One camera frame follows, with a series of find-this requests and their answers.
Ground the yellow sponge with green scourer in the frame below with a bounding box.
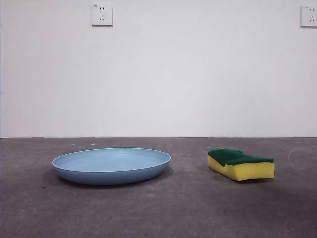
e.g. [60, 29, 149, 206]
[207, 148, 275, 182]

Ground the light blue round plate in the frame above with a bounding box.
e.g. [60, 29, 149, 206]
[52, 147, 172, 186]

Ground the white wall socket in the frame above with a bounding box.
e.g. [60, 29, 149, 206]
[92, 4, 114, 27]
[300, 4, 317, 28]

